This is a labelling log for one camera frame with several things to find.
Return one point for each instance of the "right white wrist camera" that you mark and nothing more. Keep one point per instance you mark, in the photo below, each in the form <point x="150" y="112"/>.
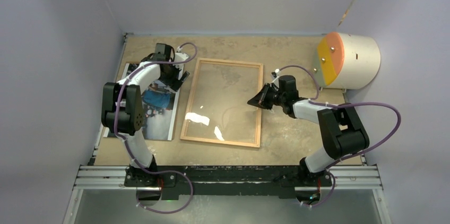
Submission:
<point x="275" y="75"/>

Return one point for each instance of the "white cylinder with coloured face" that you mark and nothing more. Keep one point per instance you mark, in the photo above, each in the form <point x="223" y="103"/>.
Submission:
<point x="345" y="61"/>

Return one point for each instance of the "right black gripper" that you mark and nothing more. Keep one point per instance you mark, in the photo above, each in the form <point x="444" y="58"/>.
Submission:
<point x="261" y="98"/>

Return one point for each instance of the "printed photo with white border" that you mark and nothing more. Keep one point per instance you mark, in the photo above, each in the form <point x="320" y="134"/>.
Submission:
<point x="159" y="112"/>

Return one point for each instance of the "light wooden picture frame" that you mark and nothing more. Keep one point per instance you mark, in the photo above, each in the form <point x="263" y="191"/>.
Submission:
<point x="197" y="103"/>

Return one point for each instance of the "aluminium rail frame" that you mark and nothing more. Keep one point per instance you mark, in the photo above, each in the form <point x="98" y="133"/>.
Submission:
<point x="99" y="196"/>

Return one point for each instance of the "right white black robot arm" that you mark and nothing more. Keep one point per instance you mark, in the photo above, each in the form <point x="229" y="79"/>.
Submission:
<point x="341" y="129"/>

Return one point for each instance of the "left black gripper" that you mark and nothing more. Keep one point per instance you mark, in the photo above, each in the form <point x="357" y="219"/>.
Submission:
<point x="176" y="71"/>

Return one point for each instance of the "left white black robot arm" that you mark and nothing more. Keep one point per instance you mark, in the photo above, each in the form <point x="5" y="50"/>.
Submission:
<point x="122" y="109"/>

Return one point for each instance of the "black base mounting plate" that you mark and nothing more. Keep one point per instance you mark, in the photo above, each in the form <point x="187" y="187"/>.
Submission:
<point x="285" y="182"/>

